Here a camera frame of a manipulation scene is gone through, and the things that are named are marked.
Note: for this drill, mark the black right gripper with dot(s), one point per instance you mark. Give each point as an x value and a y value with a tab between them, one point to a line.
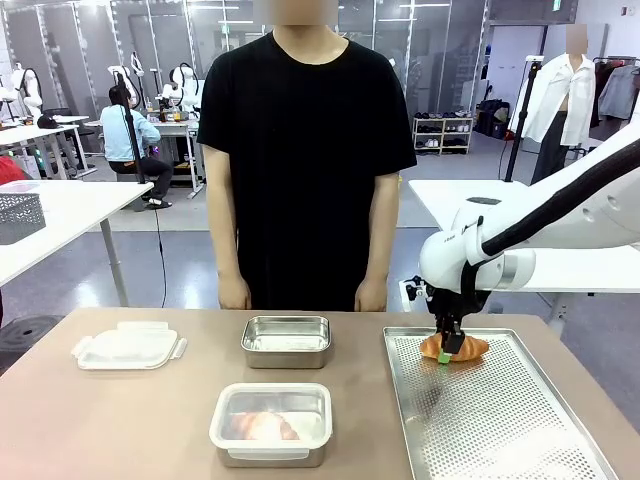
451	307

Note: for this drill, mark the clear plastic clip lid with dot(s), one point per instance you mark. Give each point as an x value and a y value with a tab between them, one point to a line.
125	350
300	395

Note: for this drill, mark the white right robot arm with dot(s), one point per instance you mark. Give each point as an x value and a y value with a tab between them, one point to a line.
445	255

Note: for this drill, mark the person's right forearm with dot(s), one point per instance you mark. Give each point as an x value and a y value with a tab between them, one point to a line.
224	240

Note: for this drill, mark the person's left forearm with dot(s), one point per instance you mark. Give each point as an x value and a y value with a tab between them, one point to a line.
382	242

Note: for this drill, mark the stainless steel container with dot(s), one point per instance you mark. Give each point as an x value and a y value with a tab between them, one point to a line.
272	463
286	340

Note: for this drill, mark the person's left hand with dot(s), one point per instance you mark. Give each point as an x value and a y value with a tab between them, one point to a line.
371	296

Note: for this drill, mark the person's right hand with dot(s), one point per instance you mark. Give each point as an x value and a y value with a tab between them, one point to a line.
235	292

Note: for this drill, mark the perforated metal baking tray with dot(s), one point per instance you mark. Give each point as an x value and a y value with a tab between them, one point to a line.
500	425

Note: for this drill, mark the large white table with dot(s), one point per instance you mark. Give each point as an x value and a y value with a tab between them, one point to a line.
430	200

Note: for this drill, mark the white shoe rack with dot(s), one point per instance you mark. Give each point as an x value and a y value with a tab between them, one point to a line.
445	135

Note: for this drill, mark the black bag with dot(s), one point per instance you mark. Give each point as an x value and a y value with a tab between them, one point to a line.
492	120

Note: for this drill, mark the black tripod pole white head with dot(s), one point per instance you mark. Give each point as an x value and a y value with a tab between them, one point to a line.
520	120

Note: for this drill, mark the person in black t-shirt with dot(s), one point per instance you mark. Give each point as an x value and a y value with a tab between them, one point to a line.
300	150

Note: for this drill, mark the mannequin with white shirt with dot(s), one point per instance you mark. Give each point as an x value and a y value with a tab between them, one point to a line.
575	100

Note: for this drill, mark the clothes rack with garments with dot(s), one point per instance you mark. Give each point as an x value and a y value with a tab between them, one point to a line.
617	90

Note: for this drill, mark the grey background workbench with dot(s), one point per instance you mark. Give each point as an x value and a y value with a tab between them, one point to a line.
180	130

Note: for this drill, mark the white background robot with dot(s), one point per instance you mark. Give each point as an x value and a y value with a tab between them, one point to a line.
27	90
122	75
182	90

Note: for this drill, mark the seated person light blue shirt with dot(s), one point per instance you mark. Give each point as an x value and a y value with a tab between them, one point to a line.
120	135

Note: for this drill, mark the white table with grey leg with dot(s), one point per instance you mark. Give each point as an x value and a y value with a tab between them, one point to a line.
75	210

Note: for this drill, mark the black round base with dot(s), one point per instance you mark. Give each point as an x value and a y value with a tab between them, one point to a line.
27	340

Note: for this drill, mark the grey mesh basket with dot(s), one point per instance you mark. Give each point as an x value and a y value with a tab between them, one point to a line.
20	217

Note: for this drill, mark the white background desk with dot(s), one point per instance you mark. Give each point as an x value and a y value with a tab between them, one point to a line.
45	135

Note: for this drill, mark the black cap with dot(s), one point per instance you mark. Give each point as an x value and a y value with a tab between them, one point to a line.
48	121

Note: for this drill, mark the red object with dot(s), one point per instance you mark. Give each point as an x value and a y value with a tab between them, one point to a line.
9	170

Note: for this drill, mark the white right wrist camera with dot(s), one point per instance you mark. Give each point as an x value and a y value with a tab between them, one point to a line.
406	295

